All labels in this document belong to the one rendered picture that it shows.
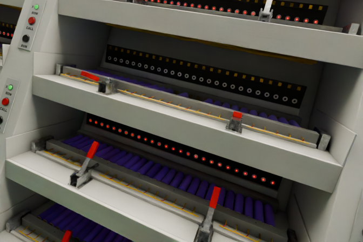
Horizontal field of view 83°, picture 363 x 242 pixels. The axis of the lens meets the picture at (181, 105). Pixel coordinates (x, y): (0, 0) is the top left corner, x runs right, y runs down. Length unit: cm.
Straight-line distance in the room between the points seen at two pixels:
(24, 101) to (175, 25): 37
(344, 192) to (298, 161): 7
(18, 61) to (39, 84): 8
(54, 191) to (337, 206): 49
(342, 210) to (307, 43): 25
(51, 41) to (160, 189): 42
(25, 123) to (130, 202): 31
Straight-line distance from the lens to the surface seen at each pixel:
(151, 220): 42
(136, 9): 46
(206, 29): 40
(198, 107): 41
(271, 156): 36
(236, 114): 30
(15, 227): 70
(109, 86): 45
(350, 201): 39
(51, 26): 58
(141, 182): 47
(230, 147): 36
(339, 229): 40
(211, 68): 54
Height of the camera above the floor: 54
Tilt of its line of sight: 2 degrees up
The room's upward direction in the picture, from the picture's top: 16 degrees clockwise
